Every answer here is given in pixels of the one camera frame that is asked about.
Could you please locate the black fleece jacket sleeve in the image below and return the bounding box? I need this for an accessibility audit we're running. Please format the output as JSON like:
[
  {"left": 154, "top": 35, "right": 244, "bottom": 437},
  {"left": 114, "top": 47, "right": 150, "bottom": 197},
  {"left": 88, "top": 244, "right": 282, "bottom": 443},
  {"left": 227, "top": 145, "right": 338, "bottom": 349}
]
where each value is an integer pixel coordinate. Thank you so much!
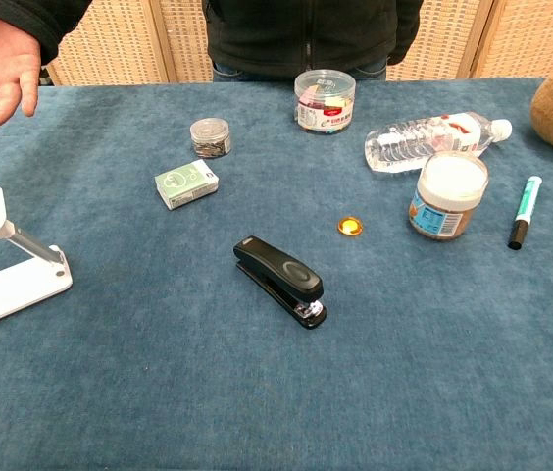
[{"left": 0, "top": 0, "right": 94, "bottom": 67}]

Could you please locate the green and white small box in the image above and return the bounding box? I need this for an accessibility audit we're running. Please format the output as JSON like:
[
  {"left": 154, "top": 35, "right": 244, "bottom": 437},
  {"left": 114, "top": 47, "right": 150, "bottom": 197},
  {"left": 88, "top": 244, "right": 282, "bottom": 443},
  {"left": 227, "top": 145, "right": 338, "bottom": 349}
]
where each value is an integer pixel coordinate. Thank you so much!
[{"left": 153, "top": 158, "right": 221, "bottom": 212}]

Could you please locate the small clear jar of clips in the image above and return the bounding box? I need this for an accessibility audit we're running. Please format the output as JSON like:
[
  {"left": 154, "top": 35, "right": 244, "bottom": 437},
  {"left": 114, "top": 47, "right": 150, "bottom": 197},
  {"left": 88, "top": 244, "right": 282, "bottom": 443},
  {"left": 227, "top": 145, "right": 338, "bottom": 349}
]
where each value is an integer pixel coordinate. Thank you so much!
[{"left": 189, "top": 117, "right": 232, "bottom": 160}]

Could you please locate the person's black jacket torso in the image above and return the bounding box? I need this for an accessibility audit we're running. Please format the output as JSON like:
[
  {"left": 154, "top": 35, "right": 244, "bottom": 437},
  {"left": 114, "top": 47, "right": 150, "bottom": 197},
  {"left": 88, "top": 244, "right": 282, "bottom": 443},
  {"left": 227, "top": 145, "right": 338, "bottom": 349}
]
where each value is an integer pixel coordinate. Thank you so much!
[{"left": 201, "top": 0, "right": 425, "bottom": 83}]

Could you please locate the clear jar of colourful clips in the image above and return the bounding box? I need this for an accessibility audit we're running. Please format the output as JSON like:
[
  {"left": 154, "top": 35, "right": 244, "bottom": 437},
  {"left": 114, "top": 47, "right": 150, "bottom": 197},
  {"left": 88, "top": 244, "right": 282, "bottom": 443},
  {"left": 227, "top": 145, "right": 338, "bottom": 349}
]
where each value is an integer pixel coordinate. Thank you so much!
[{"left": 293, "top": 69, "right": 358, "bottom": 136}]

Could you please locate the black stapler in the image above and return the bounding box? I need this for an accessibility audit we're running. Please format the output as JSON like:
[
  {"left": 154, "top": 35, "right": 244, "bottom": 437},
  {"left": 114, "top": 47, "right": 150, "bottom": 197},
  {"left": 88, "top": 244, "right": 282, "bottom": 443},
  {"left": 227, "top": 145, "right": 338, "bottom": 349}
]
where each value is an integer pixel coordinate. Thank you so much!
[{"left": 232, "top": 235, "right": 329, "bottom": 331}]

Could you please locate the small round amber disc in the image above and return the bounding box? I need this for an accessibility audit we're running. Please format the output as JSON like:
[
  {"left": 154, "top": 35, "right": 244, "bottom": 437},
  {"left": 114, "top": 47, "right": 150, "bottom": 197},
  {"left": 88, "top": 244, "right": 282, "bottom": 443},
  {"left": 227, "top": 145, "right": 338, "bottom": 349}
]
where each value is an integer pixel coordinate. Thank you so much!
[{"left": 337, "top": 215, "right": 365, "bottom": 237}]

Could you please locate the blue velvet tablecloth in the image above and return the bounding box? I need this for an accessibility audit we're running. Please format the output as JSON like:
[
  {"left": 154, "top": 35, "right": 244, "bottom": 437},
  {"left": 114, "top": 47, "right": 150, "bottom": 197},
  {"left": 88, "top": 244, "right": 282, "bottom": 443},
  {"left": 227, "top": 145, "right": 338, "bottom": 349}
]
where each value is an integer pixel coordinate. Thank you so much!
[{"left": 0, "top": 77, "right": 553, "bottom": 471}]

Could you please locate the clear plastic water bottle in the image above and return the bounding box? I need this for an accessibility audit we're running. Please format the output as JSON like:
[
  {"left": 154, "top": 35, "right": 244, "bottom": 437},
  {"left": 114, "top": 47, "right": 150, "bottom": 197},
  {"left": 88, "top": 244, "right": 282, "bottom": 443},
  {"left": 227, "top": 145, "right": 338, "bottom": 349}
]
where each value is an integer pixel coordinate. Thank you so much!
[{"left": 364, "top": 111, "right": 514, "bottom": 174}]

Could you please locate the person in black jacket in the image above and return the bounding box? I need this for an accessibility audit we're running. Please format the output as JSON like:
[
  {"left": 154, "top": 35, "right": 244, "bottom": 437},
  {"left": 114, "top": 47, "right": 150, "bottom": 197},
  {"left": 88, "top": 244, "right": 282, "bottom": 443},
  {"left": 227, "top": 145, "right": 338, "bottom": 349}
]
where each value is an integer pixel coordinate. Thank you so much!
[{"left": 40, "top": 0, "right": 553, "bottom": 87}]

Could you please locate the plastic jar with white lid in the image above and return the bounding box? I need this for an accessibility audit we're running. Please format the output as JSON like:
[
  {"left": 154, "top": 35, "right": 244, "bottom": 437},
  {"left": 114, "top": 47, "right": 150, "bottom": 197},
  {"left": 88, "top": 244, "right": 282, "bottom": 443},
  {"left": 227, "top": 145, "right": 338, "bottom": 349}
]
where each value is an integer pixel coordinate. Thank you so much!
[{"left": 407, "top": 150, "right": 490, "bottom": 242}]

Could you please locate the green whiteboard marker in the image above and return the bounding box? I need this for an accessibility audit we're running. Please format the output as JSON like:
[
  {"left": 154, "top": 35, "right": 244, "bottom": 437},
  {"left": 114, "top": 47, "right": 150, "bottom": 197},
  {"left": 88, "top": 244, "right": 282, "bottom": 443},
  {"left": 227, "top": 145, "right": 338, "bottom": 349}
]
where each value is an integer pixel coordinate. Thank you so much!
[{"left": 507, "top": 176, "right": 544, "bottom": 251}]

